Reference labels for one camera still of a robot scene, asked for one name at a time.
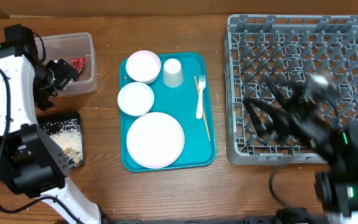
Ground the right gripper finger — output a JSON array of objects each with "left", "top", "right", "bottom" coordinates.
[
  {"left": 242, "top": 98, "right": 282, "bottom": 137},
  {"left": 265, "top": 80, "right": 292, "bottom": 106}
]

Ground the red snack wrapper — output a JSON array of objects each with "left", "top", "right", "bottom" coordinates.
[{"left": 71, "top": 57, "right": 86, "bottom": 73}]

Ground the white plastic fork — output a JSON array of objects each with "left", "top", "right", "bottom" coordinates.
[{"left": 196, "top": 75, "right": 206, "bottom": 119}]

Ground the wooden chopstick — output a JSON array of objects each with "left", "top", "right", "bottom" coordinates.
[{"left": 194, "top": 75, "right": 211, "bottom": 141}]

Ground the white bowl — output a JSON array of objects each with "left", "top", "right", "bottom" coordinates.
[{"left": 117, "top": 82, "right": 154, "bottom": 117}]

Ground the pink bowl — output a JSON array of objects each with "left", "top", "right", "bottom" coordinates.
[{"left": 126, "top": 50, "right": 162, "bottom": 84}]

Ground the white plastic cup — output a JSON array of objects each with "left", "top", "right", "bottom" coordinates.
[{"left": 163, "top": 58, "right": 183, "bottom": 88}]

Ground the white round plate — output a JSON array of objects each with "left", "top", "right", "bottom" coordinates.
[{"left": 126, "top": 112, "right": 185, "bottom": 169}]

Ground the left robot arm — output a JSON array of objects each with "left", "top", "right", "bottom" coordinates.
[{"left": 0, "top": 24, "right": 109, "bottom": 223}]

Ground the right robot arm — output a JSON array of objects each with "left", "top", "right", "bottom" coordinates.
[{"left": 242, "top": 71, "right": 358, "bottom": 223}]

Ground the grey dishwasher rack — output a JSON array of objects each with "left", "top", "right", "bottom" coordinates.
[{"left": 223, "top": 14, "right": 358, "bottom": 166}]

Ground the clear plastic bin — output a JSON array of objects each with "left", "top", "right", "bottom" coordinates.
[{"left": 34, "top": 32, "right": 98, "bottom": 96}]

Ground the black plastic tray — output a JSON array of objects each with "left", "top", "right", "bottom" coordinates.
[{"left": 37, "top": 111, "right": 85, "bottom": 169}]

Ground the spilled white rice pile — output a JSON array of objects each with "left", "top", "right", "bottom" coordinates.
[{"left": 40, "top": 118, "right": 84, "bottom": 168}]

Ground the peanut shells pile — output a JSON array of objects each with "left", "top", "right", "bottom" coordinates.
[{"left": 64, "top": 148, "right": 83, "bottom": 167}]

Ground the teal serving tray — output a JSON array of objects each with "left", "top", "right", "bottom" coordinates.
[{"left": 119, "top": 52, "right": 218, "bottom": 173}]

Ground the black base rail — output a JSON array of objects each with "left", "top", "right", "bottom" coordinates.
[{"left": 110, "top": 207, "right": 323, "bottom": 224}]

